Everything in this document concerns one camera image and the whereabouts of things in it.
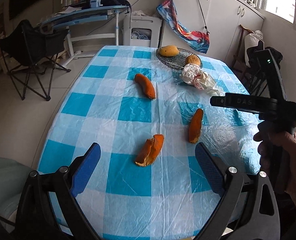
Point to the black folded chair right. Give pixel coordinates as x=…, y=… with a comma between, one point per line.
x=254, y=83

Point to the colourful hanging cloth bag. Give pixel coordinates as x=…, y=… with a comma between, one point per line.
x=197, y=40

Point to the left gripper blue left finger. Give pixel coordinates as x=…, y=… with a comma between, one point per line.
x=35, y=214

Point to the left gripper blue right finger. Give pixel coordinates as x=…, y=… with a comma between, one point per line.
x=247, y=208

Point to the person right hand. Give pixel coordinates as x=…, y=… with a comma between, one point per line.
x=285, y=164

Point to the white plastic stool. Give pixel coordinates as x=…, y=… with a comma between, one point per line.
x=141, y=31

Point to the black folding camp chair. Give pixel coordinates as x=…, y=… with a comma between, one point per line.
x=23, y=49

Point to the yellow mango right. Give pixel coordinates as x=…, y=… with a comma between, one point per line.
x=193, y=59

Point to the blue checkered tablecloth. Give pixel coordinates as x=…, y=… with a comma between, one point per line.
x=171, y=198

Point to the white wall cabinet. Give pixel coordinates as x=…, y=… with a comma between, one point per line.
x=223, y=19

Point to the blue study desk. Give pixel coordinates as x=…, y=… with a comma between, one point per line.
x=79, y=17

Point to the dark glass fruit plate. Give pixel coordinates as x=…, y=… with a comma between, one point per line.
x=175, y=62

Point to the yellow mango left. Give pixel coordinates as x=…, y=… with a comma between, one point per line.
x=169, y=51

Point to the white bag on chair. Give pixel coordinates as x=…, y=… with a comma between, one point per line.
x=252, y=39

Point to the orange peel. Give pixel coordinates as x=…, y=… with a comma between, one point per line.
x=194, y=131
x=146, y=85
x=150, y=151

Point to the yellow mango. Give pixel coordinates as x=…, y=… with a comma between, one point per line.
x=169, y=51
x=193, y=59

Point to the white paper wrapper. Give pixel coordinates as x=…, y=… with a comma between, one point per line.
x=193, y=75

